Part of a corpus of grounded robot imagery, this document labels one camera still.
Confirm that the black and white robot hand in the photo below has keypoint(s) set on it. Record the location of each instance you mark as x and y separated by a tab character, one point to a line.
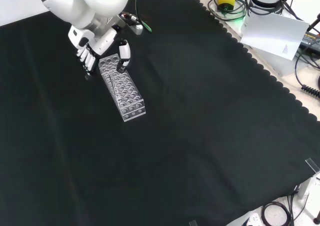
102	43

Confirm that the clear glass test tube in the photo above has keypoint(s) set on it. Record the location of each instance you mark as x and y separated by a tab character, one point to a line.
112	84

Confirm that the clear plastic test tube rack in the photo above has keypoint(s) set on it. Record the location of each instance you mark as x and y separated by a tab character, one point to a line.
132	111

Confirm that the black bench cloth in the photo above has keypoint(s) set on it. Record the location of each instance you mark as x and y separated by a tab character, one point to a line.
200	111

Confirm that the pale board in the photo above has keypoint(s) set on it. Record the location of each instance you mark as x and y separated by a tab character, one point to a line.
272	33

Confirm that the pale grey box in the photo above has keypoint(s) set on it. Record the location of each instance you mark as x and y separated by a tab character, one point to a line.
285	66

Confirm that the clear plastic cloth clip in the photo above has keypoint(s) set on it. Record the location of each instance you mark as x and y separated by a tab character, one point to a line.
313	165
193	223

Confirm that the black power adapter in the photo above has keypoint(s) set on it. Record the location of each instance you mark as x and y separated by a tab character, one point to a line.
311	39

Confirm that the black tripod leg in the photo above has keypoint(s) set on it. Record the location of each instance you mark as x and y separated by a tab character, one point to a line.
315	23

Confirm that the white power strip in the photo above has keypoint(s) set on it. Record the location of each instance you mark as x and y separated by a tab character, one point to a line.
253	219

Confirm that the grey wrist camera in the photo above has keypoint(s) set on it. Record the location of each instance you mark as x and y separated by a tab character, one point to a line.
136	29

